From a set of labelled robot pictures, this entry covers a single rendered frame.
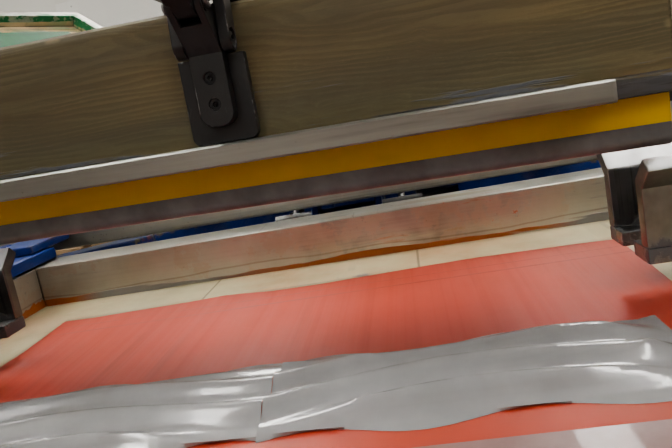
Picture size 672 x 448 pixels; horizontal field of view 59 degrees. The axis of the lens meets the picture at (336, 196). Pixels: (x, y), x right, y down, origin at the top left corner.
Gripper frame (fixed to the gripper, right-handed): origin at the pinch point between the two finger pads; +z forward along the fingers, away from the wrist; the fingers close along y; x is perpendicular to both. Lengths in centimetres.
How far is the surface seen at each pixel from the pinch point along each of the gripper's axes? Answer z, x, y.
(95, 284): 12.6, -19.8, -17.3
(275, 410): 13.3, 1.2, 6.8
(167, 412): 13.1, -3.8, 6.2
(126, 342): 13.8, -11.5, -5.4
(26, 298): 12.4, -24.8, -15.2
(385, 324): 13.7, 5.6, -2.3
